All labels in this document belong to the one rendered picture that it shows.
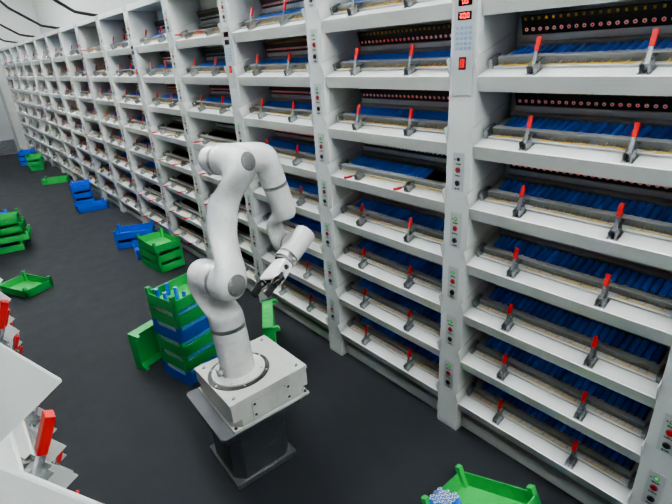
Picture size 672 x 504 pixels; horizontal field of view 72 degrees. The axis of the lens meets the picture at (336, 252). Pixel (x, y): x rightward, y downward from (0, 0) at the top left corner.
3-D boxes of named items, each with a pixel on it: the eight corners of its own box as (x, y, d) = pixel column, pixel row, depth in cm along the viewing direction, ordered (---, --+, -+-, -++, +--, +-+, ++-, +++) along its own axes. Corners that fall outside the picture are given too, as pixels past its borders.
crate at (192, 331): (181, 344, 212) (178, 329, 209) (155, 331, 223) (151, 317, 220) (230, 314, 234) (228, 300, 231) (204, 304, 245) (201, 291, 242)
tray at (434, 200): (447, 213, 159) (442, 190, 154) (333, 184, 202) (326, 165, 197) (481, 183, 167) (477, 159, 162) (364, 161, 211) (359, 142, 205)
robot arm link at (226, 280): (221, 292, 162) (251, 303, 152) (191, 295, 153) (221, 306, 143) (233, 147, 157) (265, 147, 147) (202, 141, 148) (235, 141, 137)
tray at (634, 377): (655, 409, 125) (659, 377, 117) (464, 323, 168) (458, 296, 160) (684, 358, 133) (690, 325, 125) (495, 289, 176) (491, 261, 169)
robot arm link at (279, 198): (244, 187, 171) (271, 255, 186) (275, 189, 161) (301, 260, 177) (260, 176, 176) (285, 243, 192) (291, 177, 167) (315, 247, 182)
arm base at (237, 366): (228, 395, 155) (216, 348, 148) (202, 372, 169) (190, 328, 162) (275, 368, 166) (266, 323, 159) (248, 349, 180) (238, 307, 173)
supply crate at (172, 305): (174, 314, 206) (170, 298, 202) (147, 302, 217) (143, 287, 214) (225, 286, 227) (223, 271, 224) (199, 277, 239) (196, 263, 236)
